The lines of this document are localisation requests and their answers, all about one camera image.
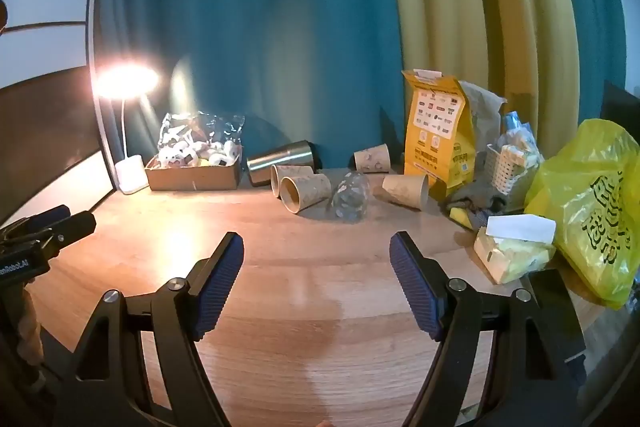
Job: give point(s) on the shallow cardboard box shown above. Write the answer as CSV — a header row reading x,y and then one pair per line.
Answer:
x,y
192,178

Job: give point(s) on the yellow tissue pack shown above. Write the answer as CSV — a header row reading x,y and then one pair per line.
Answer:
x,y
510,254

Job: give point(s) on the white desk lamp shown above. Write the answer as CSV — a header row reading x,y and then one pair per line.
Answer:
x,y
131,174

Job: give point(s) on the brown paper cup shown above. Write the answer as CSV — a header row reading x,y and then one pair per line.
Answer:
x,y
307,193
372,158
402,190
297,171

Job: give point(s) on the stainless steel tumbler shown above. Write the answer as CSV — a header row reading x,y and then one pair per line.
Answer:
x,y
280,154

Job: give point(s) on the grey cloth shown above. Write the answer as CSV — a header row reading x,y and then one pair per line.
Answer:
x,y
475,199

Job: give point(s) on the yellow plastic bag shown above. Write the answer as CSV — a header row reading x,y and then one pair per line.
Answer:
x,y
585,187

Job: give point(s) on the yellow sponge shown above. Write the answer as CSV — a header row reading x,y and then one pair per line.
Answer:
x,y
465,217

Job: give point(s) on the yellow printed paper bag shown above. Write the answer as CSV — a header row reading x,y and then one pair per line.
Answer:
x,y
437,132

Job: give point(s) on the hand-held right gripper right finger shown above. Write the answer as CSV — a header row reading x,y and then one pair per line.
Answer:
x,y
415,292

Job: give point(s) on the teal curtain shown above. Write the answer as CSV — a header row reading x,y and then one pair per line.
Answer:
x,y
250,32

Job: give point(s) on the white woven basket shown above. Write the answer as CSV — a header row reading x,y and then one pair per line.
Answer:
x,y
505,169

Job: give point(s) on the black monitor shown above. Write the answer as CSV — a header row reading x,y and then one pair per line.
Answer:
x,y
620,104

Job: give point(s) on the clear glass cup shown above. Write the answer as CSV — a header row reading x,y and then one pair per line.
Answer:
x,y
350,197

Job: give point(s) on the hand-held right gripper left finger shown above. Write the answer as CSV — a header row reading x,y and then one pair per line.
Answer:
x,y
220,289

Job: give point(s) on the clear plastic bag of toys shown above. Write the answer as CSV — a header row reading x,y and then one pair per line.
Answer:
x,y
200,137

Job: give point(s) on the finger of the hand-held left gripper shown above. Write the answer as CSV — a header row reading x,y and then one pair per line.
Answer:
x,y
47,217
75,227

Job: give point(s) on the crumpled brown paper bag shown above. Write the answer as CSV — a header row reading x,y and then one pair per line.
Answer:
x,y
485,112

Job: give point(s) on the yellow curtain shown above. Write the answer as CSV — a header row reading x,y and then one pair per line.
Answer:
x,y
475,7

